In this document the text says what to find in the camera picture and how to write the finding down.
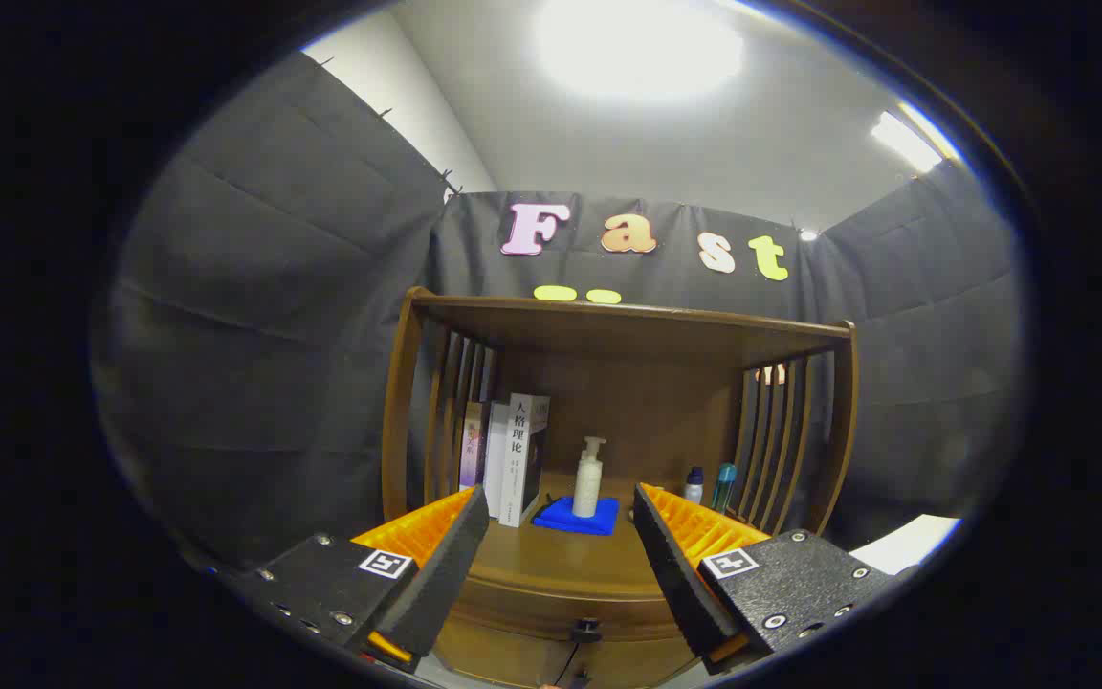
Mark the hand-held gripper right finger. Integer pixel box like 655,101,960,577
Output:
632,481,920,676

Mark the purple book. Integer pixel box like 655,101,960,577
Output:
460,402,491,491

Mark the white pump bottle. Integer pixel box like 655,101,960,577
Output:
572,436,607,519

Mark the wooden drawer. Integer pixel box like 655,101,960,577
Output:
451,574,705,647

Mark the blue folded cloth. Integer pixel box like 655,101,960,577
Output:
532,495,620,537

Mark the wooden cabinet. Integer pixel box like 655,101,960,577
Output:
381,287,858,689

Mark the wooden countertop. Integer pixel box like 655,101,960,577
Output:
463,467,753,599

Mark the white book with portrait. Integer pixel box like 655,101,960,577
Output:
498,392,552,529

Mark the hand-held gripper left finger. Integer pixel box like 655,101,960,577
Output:
226,485,492,671

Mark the round ceiling light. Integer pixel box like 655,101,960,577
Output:
532,0,745,101

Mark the white grey appliance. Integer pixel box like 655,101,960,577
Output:
848,515,961,575

